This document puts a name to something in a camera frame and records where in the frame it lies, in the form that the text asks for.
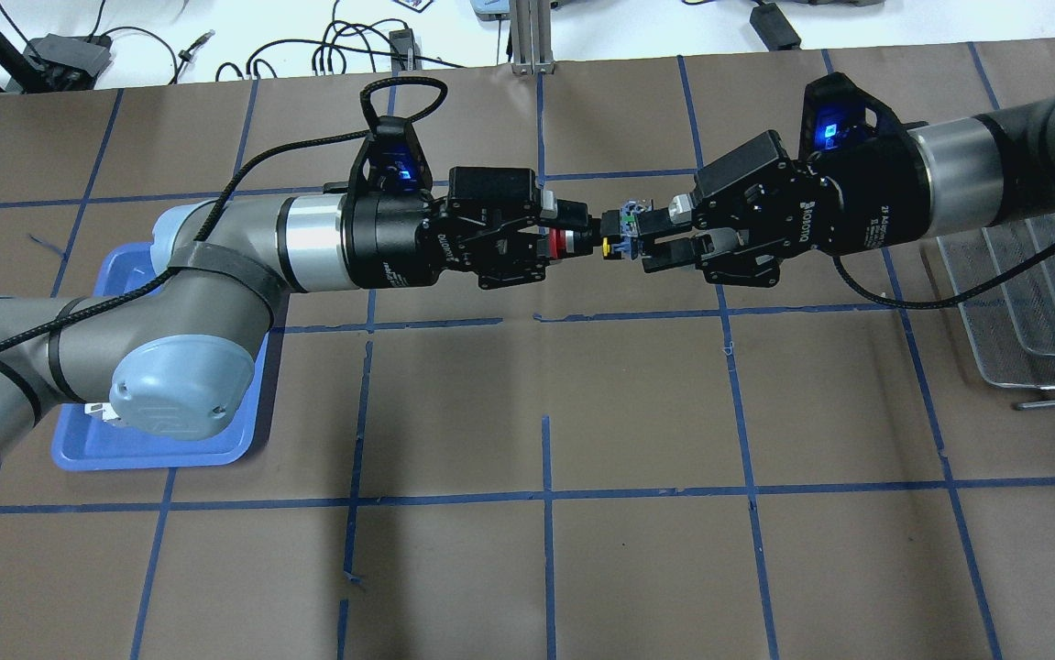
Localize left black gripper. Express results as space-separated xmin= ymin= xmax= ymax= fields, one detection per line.
xmin=344 ymin=166 xmax=597 ymax=290

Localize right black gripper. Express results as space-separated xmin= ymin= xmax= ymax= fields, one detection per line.
xmin=637 ymin=124 xmax=932 ymax=287

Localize red emergency stop button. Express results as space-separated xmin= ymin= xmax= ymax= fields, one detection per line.
xmin=540 ymin=199 xmax=654 ymax=260

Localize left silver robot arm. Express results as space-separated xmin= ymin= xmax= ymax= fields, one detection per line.
xmin=0 ymin=167 xmax=602 ymax=464

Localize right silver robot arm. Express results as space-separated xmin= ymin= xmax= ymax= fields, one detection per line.
xmin=636 ymin=72 xmax=1055 ymax=287

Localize black power adapter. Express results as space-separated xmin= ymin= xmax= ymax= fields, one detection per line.
xmin=748 ymin=1 xmax=802 ymax=51

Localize blue plastic tray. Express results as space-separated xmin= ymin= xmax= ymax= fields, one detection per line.
xmin=50 ymin=240 xmax=284 ymax=472

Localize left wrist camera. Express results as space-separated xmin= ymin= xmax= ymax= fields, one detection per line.
xmin=347 ymin=115 xmax=434 ymax=193

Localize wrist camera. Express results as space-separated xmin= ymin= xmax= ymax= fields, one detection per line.
xmin=347 ymin=115 xmax=434 ymax=193
xmin=798 ymin=71 xmax=906 ymax=160

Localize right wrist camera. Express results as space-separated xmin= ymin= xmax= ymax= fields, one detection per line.
xmin=798 ymin=71 xmax=906 ymax=160

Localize aluminium frame post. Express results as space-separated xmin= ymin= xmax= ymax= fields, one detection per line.
xmin=509 ymin=0 xmax=555 ymax=76

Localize black camera cable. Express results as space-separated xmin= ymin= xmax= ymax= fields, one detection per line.
xmin=0 ymin=77 xmax=450 ymax=386

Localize silver wire mesh shelf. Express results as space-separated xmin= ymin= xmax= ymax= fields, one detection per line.
xmin=937 ymin=214 xmax=1055 ymax=411

